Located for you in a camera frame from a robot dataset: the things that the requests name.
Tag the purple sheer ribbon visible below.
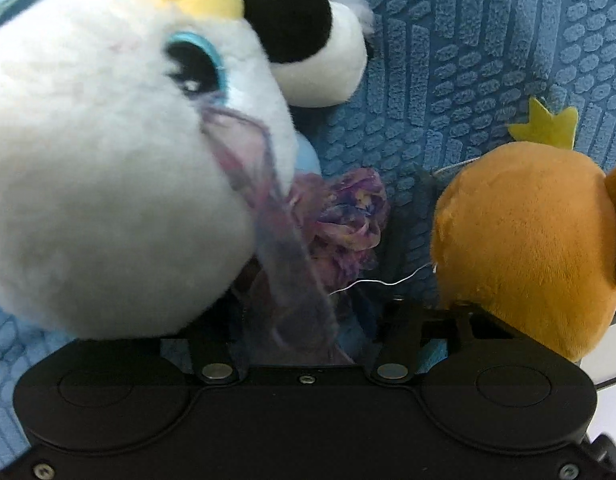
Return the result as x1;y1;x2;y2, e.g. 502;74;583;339
196;93;389;365

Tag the brown bear plush blue shirt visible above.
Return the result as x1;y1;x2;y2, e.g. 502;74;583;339
430;98;616;362

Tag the white blue plush toy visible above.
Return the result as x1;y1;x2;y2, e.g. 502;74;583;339
0;0;298;339

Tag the blue quilted bed cover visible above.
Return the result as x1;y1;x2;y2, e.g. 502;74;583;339
0;0;616;470

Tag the black white panda plush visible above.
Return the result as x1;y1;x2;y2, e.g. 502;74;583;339
244;0;375;108

